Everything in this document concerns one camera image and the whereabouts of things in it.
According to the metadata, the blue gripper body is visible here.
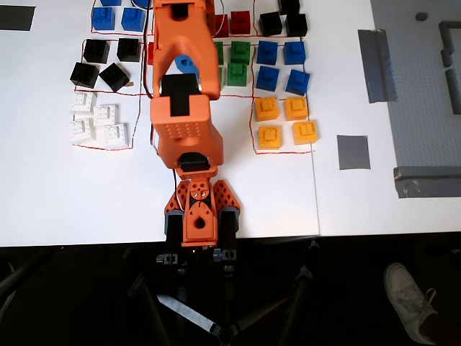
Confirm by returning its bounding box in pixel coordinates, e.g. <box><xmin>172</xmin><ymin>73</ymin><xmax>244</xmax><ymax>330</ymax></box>
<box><xmin>174</xmin><ymin>53</ymin><xmax>201</xmax><ymax>75</ymax></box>

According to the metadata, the green lego block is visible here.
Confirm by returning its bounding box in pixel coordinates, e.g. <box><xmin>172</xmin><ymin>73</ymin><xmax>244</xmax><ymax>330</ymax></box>
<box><xmin>212</xmin><ymin>41</ymin><xmax>225</xmax><ymax>66</ymax></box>
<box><xmin>226</xmin><ymin>63</ymin><xmax>250</xmax><ymax>87</ymax></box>
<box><xmin>229</xmin><ymin>40</ymin><xmax>252</xmax><ymax>66</ymax></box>

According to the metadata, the black lego block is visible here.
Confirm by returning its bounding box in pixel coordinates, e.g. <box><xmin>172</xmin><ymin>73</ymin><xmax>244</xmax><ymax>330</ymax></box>
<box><xmin>259</xmin><ymin>11</ymin><xmax>283</xmax><ymax>37</ymax></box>
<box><xmin>83</xmin><ymin>38</ymin><xmax>111</xmax><ymax>65</ymax></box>
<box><xmin>285</xmin><ymin>13</ymin><xmax>309</xmax><ymax>37</ymax></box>
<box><xmin>277</xmin><ymin>0</ymin><xmax>302</xmax><ymax>16</ymax></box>
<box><xmin>98</xmin><ymin>62</ymin><xmax>130</xmax><ymax>93</ymax></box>
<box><xmin>69</xmin><ymin>61</ymin><xmax>100</xmax><ymax>89</ymax></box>
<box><xmin>116</xmin><ymin>37</ymin><xmax>141</xmax><ymax>63</ymax></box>

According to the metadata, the yellow lego block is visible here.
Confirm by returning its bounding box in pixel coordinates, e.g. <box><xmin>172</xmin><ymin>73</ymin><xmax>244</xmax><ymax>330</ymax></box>
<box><xmin>283</xmin><ymin>96</ymin><xmax>309</xmax><ymax>122</ymax></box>
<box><xmin>291</xmin><ymin>120</ymin><xmax>320</xmax><ymax>146</ymax></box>
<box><xmin>258</xmin><ymin>125</ymin><xmax>283</xmax><ymax>150</ymax></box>
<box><xmin>254</xmin><ymin>96</ymin><xmax>280</xmax><ymax>123</ymax></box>

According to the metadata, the white lego block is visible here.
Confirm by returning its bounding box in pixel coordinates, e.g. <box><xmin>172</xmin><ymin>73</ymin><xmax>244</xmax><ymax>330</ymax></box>
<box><xmin>92</xmin><ymin>104</ymin><xmax>120</xmax><ymax>127</ymax></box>
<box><xmin>71</xmin><ymin>92</ymin><xmax>97</xmax><ymax>115</ymax></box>
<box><xmin>69</xmin><ymin>117</ymin><xmax>97</xmax><ymax>143</ymax></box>
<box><xmin>102</xmin><ymin>123</ymin><xmax>130</xmax><ymax>148</ymax></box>

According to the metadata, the grey square tape marker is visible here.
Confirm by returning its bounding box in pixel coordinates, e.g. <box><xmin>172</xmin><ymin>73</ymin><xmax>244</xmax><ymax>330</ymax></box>
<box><xmin>336</xmin><ymin>135</ymin><xmax>371</xmax><ymax>171</ymax></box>

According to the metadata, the black grey table clamp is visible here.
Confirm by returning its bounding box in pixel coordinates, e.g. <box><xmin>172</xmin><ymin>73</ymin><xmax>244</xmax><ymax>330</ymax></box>
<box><xmin>155</xmin><ymin>211</ymin><xmax>185</xmax><ymax>266</ymax></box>
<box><xmin>212</xmin><ymin>207</ymin><xmax>241</xmax><ymax>273</ymax></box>

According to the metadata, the black tape patch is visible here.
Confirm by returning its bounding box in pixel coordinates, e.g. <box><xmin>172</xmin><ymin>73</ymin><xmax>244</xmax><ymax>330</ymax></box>
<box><xmin>0</xmin><ymin>6</ymin><xmax>36</xmax><ymax>32</ymax></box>

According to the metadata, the grey lego baseplate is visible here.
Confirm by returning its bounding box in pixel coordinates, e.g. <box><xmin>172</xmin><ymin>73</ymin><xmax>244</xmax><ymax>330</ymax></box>
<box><xmin>370</xmin><ymin>0</ymin><xmax>461</xmax><ymax>170</ymax></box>

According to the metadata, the white sneaker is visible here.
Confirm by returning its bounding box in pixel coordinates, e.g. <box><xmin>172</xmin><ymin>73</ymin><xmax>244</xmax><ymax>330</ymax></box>
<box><xmin>383</xmin><ymin>262</ymin><xmax>439</xmax><ymax>345</ymax></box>

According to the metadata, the red black white servo cable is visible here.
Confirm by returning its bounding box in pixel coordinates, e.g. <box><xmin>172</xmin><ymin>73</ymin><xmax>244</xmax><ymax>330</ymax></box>
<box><xmin>141</xmin><ymin>0</ymin><xmax>183</xmax><ymax>212</ymax></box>

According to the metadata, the grey duct tape strip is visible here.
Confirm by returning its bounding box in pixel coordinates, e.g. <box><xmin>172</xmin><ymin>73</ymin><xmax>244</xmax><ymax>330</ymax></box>
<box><xmin>357</xmin><ymin>28</ymin><xmax>399</xmax><ymax>105</ymax></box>

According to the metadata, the grey lego wall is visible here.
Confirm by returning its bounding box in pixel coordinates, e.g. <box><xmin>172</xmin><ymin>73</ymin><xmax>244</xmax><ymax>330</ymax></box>
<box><xmin>444</xmin><ymin>68</ymin><xmax>461</xmax><ymax>115</ymax></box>
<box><xmin>438</xmin><ymin>21</ymin><xmax>461</xmax><ymax>68</ymax></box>

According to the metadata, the black camera tripod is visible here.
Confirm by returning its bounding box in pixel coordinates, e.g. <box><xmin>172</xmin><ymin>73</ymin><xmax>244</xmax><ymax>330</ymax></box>
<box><xmin>125</xmin><ymin>241</ymin><xmax>321</xmax><ymax>346</ymax></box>

